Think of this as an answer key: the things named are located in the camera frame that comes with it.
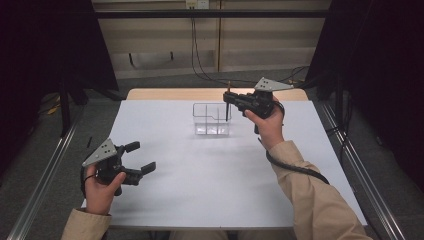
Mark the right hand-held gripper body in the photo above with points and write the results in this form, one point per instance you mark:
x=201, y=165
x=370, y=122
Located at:
x=258, y=101

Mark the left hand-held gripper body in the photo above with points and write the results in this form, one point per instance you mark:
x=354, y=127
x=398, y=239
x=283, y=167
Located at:
x=108, y=166

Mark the black pen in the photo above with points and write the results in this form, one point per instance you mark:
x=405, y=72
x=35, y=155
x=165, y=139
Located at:
x=260, y=141
x=227, y=113

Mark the clear plastic pen holder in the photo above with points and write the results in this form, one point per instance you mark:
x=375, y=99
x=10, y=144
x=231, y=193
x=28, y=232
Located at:
x=212, y=128

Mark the person's left hand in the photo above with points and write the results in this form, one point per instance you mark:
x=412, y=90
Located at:
x=100, y=196

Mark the person's right hand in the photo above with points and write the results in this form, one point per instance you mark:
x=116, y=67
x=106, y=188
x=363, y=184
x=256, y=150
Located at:
x=271, y=130

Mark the small black floor object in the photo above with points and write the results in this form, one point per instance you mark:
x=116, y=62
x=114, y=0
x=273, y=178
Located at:
x=89, y=142

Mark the white table mat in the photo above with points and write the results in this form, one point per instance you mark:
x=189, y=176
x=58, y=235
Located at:
x=200, y=190

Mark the black metal stand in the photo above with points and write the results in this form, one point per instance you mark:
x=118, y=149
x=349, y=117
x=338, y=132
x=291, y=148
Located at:
x=65, y=110
x=339, y=100

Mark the black horizontal bar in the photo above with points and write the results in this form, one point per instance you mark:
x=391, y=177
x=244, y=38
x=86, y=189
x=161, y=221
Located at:
x=213, y=14

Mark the black curtain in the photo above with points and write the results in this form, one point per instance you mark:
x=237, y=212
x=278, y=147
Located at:
x=383, y=66
x=40, y=50

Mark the metal floor rail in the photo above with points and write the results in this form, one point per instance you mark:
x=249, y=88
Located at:
x=376, y=200
x=43, y=186

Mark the small black wall bracket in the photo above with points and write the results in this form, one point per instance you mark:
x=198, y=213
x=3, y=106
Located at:
x=172, y=55
x=131, y=59

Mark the white wall outlet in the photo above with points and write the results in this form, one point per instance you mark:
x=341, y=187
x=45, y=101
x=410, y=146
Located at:
x=197, y=4

